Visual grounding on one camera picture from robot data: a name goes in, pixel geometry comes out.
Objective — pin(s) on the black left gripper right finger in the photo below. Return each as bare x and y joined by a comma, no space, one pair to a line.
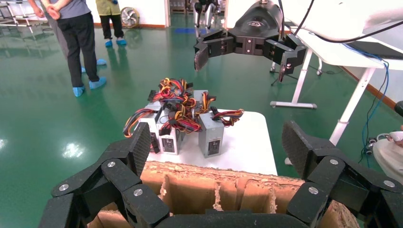
330,176

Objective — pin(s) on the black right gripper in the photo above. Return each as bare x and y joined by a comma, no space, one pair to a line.
256,25

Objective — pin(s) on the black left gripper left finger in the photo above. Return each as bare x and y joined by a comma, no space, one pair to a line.
119,176

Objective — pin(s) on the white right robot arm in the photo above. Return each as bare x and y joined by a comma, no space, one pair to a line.
333,17

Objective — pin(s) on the black tripod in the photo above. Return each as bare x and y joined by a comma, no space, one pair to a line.
274,81

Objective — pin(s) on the grey chair caster base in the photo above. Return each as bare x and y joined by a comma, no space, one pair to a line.
371,144

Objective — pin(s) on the humanoid robot legs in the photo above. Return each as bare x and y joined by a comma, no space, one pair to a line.
207,14

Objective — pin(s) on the grey metal power supply unit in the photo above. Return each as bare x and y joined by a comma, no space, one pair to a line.
209,132
168,145
153,107
199,96

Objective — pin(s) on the seated person in beige trousers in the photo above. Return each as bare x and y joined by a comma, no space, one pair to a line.
390,157

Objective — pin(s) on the white desk with white legs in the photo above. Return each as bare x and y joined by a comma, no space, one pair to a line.
354,104

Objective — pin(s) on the brown cardboard divider box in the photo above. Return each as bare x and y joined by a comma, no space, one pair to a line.
195,192

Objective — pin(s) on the round floor fan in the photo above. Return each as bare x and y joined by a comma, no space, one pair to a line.
129,17

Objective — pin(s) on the black keyboard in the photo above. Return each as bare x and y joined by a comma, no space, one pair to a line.
377,49

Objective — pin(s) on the person in yellow-green top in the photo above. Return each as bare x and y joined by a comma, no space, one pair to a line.
110,25

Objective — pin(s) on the person in black trousers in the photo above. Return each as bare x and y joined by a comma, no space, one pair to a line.
78,37

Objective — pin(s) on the person in grey trousers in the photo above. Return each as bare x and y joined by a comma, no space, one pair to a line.
52,25

